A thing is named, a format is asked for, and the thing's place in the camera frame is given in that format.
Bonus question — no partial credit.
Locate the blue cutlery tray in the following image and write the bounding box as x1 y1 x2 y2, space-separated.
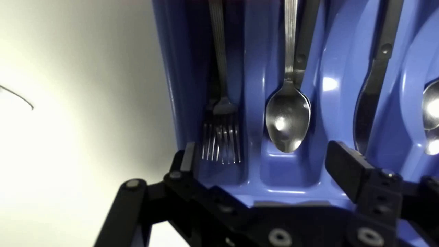
151 0 439 247

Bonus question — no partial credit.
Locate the black-handled spoon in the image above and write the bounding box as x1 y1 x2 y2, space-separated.
265 0 312 153
422 81 439 155

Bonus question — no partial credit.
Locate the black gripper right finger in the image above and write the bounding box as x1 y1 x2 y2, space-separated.
326 141 439 247

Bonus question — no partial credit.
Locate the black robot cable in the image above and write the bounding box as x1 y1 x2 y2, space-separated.
0 83 36 112

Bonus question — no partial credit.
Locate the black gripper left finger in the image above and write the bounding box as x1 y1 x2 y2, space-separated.
95 149 257 247

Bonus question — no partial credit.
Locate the black-handled knife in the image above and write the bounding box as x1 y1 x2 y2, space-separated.
354 0 405 155

